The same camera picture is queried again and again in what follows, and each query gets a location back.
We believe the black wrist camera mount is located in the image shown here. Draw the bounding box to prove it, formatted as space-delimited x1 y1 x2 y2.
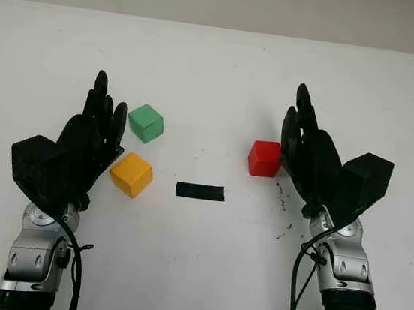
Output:
3 132 81 219
328 149 397 234

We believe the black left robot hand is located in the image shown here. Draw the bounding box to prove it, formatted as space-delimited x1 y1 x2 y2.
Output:
49 65 134 215

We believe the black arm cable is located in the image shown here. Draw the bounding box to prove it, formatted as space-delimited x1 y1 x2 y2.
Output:
287 226 335 310
46 215 98 310

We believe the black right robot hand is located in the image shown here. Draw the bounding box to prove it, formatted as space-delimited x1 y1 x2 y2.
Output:
270 81 355 221

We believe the black tape strip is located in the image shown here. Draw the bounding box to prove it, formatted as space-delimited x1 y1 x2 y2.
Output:
174 180 228 205

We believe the green wooden block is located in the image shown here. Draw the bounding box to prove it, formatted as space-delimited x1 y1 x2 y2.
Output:
124 101 167 147

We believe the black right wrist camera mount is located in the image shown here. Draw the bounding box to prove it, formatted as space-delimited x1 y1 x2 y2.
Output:
328 149 397 234

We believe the yellow wooden block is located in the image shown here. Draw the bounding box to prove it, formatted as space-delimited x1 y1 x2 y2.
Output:
106 149 156 203

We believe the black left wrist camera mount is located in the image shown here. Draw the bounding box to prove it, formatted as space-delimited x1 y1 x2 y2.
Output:
3 132 81 219

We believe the red wooden block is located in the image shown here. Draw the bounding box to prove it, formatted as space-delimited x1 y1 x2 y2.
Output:
245 137 286 181

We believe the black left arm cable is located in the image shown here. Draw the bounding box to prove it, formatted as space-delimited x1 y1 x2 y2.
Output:
46 215 98 310

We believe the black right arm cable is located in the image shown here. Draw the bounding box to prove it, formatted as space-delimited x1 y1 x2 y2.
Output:
287 226 335 310

